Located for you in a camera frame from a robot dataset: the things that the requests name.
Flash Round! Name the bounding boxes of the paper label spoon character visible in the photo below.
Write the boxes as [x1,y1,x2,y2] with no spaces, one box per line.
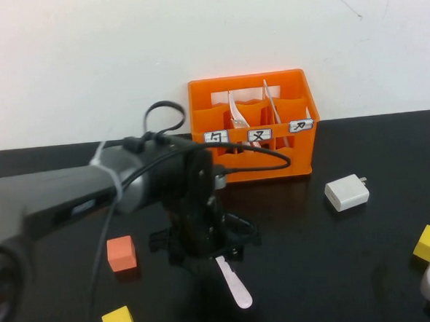
[202,130,231,146]

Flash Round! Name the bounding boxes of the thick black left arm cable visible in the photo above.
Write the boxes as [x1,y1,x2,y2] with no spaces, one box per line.
[142,93,293,179]

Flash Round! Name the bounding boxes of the white USB wall charger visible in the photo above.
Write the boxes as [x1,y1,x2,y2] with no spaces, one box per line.
[324,173,372,214]

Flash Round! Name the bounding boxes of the orange plastic cutlery crate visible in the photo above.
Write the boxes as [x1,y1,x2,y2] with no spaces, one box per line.
[187,67,325,187]

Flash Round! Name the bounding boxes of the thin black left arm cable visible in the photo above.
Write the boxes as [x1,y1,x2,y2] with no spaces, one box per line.
[71,147,203,322]

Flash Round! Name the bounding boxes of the paper label knife character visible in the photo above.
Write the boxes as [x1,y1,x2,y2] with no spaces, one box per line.
[289,119,316,134]

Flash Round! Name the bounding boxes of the pink plastic knife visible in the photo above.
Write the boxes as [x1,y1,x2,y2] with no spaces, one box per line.
[214,253,255,312]

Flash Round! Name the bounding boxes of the paper label fork character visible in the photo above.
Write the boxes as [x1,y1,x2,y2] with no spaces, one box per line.
[247,127,275,144]

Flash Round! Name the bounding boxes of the pink plastic fork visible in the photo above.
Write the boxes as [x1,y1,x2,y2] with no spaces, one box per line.
[230,117,255,154]
[227,88,263,154]

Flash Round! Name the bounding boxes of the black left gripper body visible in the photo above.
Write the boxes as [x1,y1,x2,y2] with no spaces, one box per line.
[146,194,265,272]

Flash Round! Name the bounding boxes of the white cable tie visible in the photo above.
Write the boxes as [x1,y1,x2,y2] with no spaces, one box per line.
[88,140,125,205]

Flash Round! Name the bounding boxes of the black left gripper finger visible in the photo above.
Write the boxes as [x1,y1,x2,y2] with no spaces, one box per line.
[186,257,222,281]
[223,245,246,266]

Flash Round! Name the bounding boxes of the orange foam cube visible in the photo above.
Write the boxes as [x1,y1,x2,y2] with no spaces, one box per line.
[106,235,138,273]

